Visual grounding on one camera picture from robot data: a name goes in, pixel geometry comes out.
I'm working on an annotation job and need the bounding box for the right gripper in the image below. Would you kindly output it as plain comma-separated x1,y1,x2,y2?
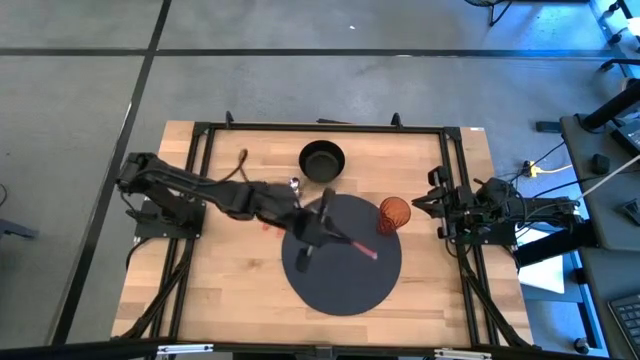
411,165,475,240

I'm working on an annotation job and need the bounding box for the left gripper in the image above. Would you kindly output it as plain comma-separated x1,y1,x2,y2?
292,187,351,274

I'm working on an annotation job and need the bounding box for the orange transparent cup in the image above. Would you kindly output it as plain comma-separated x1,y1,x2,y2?
375,195,413,237

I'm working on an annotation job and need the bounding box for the round dark grey placemat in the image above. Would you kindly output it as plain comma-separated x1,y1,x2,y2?
280,193,403,318

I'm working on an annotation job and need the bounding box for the orange-handled metal spoon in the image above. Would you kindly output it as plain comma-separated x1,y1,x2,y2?
263,176,302,236

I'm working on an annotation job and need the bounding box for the black bowl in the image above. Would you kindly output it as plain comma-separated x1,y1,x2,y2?
298,139,347,184

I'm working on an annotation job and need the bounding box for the black desk beam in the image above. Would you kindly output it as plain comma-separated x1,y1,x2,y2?
513,219,600,269

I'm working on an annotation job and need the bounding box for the white sheet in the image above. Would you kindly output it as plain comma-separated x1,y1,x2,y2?
516,234,567,296

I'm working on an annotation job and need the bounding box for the grey desk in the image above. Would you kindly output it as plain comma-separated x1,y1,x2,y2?
559,113,640,252
578,245,640,360

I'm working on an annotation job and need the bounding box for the black computer mouse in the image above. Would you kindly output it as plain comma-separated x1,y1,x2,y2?
591,153,612,176

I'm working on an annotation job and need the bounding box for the small black desk device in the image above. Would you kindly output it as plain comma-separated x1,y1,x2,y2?
621,197,640,227

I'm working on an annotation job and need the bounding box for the black monitor pole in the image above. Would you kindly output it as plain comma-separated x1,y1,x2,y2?
581,78,640,132

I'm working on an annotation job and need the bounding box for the dark laptop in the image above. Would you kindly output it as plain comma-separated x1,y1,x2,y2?
609,115,640,157

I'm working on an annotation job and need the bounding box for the black keyboard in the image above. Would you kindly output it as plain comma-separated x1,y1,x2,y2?
607,292,640,347

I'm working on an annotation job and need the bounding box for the black office chair base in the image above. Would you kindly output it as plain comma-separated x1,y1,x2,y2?
597,0,640,76

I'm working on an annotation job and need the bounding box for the grey chair leg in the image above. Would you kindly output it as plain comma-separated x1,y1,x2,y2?
0,218,40,242

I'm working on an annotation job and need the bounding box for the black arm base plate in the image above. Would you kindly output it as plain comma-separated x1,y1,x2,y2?
445,214,519,247
133,198,207,240

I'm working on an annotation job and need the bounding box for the yellow power plug cable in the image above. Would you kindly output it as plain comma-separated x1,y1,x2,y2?
523,159,574,179

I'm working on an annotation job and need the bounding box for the black aluminium table frame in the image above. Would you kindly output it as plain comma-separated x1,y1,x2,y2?
110,110,539,360

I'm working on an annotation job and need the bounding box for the silver aluminium bracket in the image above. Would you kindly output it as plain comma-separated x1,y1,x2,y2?
433,347,494,360
155,342,215,357

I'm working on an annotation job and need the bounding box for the white cable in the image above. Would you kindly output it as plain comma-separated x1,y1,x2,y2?
572,153,640,202

